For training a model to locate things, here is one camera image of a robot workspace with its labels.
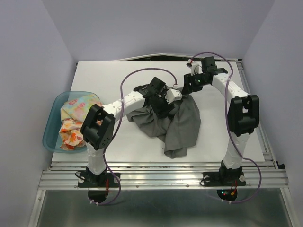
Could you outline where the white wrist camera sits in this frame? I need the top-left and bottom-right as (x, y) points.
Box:
(165, 88), (182, 104)
(187, 59), (202, 76)

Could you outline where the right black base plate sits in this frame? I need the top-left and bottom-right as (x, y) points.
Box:
(200, 172), (246, 187)

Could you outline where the aluminium frame rail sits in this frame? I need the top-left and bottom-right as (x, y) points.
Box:
(38, 161), (289, 190)

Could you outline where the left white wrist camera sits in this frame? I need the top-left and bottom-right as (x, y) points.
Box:
(165, 88), (182, 104)

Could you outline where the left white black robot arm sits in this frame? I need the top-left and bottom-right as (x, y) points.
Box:
(80, 77), (182, 187)

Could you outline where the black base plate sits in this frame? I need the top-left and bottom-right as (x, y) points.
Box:
(75, 171), (119, 188)
(200, 172), (246, 187)

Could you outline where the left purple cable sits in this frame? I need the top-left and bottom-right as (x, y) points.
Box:
(91, 68), (178, 206)

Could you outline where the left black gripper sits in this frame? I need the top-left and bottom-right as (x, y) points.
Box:
(151, 90), (175, 119)

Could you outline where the pastel floral skirt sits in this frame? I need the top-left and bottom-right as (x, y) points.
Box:
(60, 93), (103, 122)

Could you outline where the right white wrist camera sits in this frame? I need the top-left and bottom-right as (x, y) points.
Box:
(187, 59), (202, 76)

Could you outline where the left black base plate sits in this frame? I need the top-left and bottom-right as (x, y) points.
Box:
(75, 171), (119, 188)

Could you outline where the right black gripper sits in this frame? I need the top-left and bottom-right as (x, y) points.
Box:
(180, 71), (209, 95)

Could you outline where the blue plastic basin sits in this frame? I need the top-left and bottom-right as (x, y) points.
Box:
(43, 91), (94, 153)

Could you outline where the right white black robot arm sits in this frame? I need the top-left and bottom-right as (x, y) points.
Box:
(182, 57), (259, 187)

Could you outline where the grey pleated skirt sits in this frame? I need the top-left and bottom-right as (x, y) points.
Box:
(127, 95), (201, 159)

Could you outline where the orange floral skirt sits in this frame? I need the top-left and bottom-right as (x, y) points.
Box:
(59, 119), (85, 150)

